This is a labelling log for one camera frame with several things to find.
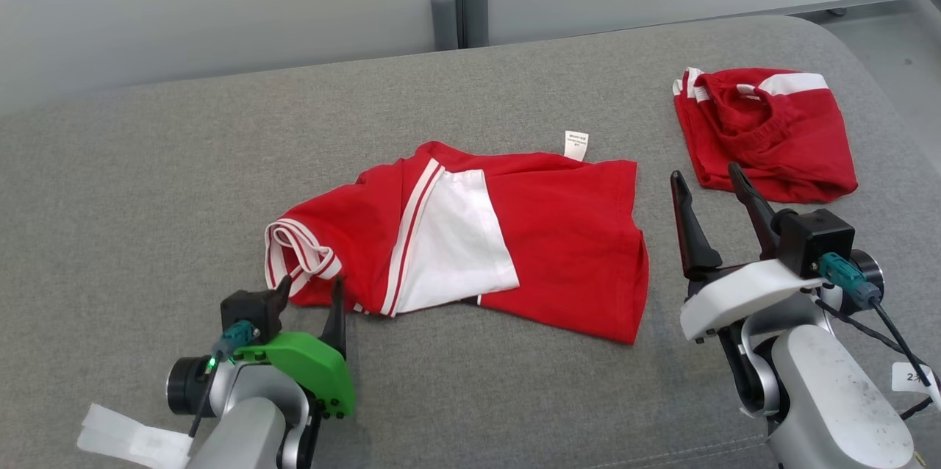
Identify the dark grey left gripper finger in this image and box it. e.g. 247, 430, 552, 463
266, 274, 293, 326
319, 277, 348, 357

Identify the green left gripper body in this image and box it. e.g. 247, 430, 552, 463
234, 332, 358, 420

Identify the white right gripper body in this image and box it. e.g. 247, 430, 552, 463
679, 259, 825, 343

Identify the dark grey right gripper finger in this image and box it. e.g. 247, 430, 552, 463
728, 162, 781, 261
670, 170, 724, 280

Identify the red shorts white stripe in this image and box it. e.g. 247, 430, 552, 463
672, 68, 859, 204

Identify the red Bulls 23 jersey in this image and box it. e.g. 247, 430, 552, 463
265, 131, 650, 345

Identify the grey fabric sofa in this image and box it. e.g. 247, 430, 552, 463
0, 15, 941, 469

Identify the left arm black cable teal plug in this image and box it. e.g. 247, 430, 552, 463
187, 320, 260, 439

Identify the grey partition floor rail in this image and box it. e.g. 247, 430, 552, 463
790, 0, 941, 18

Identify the tall grey round-top post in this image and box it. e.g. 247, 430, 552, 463
463, 0, 490, 48

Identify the short grey round-top post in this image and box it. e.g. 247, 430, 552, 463
431, 0, 459, 51

